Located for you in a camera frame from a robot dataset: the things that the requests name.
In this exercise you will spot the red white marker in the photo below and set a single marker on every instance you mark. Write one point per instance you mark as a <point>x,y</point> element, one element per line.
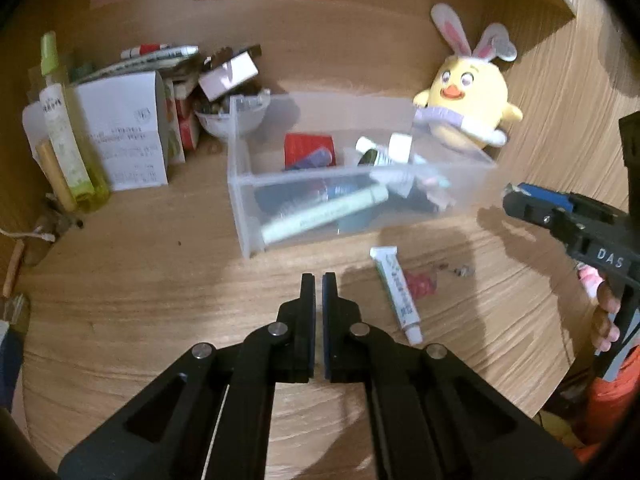
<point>143,49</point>

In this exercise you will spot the red flat packet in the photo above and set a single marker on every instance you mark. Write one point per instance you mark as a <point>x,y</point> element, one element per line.
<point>308,151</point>

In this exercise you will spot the clear plastic storage bin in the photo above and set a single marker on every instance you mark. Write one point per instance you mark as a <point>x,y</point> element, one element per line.
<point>262,190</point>

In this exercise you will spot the orange sleeve forearm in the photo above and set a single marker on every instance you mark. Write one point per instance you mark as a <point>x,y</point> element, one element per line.
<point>606,404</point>

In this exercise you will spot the pink candy wrapper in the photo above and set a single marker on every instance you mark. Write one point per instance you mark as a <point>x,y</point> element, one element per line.
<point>424,283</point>

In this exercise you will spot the dark bottle white label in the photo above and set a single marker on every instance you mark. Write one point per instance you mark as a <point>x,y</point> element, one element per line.
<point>372,154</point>

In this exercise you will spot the right hand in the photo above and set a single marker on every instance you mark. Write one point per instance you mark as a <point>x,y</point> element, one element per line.
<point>603,331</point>

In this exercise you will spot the stack of booklets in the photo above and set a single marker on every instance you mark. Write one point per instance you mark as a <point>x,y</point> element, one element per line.
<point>171,61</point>

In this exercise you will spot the white bowl of trinkets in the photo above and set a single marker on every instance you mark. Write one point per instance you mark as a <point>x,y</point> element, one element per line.
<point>234,114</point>

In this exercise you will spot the long pale green tube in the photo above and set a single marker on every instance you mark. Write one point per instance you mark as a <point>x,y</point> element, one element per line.
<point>324,213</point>

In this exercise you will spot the yellow-green lotion bottle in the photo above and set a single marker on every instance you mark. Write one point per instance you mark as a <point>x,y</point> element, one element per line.
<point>81,172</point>

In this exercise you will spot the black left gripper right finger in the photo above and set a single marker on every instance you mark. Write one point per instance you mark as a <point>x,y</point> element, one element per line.
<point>338,316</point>

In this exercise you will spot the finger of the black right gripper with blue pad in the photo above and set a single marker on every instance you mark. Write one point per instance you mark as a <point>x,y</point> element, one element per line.
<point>534,204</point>

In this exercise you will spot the wooden stick with string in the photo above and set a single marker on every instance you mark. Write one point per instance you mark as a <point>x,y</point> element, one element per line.
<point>17,255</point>

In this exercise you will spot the white paper box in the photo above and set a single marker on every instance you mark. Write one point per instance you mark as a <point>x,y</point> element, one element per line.
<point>125,119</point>

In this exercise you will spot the white green ointment tube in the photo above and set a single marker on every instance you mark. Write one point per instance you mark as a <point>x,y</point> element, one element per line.
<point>389,269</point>

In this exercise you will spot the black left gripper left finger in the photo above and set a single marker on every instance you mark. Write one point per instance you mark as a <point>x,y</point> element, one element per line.
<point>296,351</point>

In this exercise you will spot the yellow chick plush toy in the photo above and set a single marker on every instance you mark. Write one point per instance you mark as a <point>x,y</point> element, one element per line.
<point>468,98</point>

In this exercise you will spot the teal small tube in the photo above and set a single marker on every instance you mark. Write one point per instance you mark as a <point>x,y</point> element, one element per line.
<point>428,175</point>

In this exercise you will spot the red patterned box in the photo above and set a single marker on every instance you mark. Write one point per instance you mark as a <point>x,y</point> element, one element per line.
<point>184,128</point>

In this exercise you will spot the small white pink box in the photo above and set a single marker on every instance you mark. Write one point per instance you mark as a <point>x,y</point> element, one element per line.
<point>227,76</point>

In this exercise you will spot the small white tube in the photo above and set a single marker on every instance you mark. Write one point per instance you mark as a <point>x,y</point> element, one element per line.
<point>399,147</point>

